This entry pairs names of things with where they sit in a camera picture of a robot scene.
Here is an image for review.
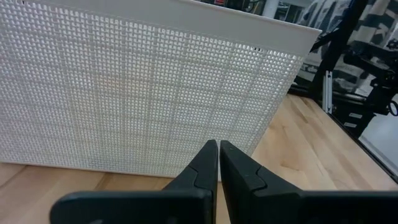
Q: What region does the silver aluminium bracket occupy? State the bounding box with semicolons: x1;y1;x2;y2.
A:
322;70;333;114

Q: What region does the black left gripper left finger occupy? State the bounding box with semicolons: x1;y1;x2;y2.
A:
49;139;219;224

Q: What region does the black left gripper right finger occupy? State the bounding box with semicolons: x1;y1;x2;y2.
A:
219;139;398;224

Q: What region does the black table edge rail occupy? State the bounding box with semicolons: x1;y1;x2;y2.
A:
287;86;398;184

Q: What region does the black white patterned backdrop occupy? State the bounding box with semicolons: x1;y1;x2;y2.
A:
295;0;398;94

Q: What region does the black frame post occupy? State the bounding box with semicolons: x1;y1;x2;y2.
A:
309;0;371;99

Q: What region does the white perforated plastic basket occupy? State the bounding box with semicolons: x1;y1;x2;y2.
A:
0;0;323;178

